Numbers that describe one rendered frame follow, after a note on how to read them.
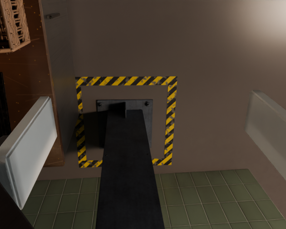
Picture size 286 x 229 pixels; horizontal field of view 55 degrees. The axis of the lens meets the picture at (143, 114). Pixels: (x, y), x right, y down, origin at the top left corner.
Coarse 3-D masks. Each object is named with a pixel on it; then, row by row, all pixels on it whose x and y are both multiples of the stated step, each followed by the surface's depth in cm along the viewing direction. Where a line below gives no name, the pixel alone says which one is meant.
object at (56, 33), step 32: (32, 0) 82; (64, 0) 123; (32, 32) 85; (64, 32) 120; (0, 64) 88; (32, 64) 89; (64, 64) 117; (32, 96) 93; (64, 96) 114; (64, 128) 112; (64, 160) 107
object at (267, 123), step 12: (252, 96) 18; (264, 96) 17; (252, 108) 18; (264, 108) 16; (276, 108) 15; (252, 120) 18; (264, 120) 16; (276, 120) 15; (252, 132) 18; (264, 132) 16; (276, 132) 15; (264, 144) 16; (276, 144) 15; (276, 156) 15; (276, 168) 15
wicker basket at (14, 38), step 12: (0, 0) 67; (12, 0) 81; (0, 12) 69; (12, 12) 74; (24, 12) 82; (0, 24) 83; (12, 24) 73; (24, 24) 82; (0, 36) 84; (12, 36) 72; (24, 36) 82; (0, 48) 72; (12, 48) 72
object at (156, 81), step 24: (168, 96) 159; (120, 120) 146; (144, 120) 163; (168, 120) 166; (120, 144) 123; (144, 144) 123; (168, 144) 172; (120, 168) 106; (144, 168) 106; (120, 192) 93; (144, 192) 93; (120, 216) 83; (144, 216) 83
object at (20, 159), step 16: (48, 96) 17; (32, 112) 15; (48, 112) 17; (16, 128) 13; (32, 128) 14; (48, 128) 17; (16, 144) 12; (32, 144) 14; (48, 144) 17; (0, 160) 11; (16, 160) 12; (32, 160) 14; (0, 176) 12; (16, 176) 12; (32, 176) 14; (16, 192) 12
